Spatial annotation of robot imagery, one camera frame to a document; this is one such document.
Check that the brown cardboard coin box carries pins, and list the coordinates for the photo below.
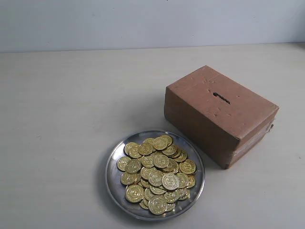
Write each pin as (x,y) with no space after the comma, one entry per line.
(222,117)

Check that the gold coin back top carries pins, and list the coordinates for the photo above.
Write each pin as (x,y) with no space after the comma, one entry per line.
(160,143)

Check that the gold coin back left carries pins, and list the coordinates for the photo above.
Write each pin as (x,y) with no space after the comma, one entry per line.
(132,150)

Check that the gold coin left edge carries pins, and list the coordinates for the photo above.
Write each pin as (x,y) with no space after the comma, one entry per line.
(122,162)

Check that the gold coin edge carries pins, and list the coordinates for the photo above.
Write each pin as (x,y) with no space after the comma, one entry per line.
(122,162)
(187,167)

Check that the gold coin right edge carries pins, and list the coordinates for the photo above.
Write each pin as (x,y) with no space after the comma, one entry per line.
(187,167)

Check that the pale shiny coin pile centre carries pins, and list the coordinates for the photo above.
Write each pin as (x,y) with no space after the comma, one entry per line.
(170,181)

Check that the gold coin left front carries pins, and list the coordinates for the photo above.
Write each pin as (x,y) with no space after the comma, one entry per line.
(134,193)

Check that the round silver metal plate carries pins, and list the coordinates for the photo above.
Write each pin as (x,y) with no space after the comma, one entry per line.
(116,190)

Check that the gold coin front of pile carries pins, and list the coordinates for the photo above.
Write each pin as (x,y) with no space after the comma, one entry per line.
(157,205)

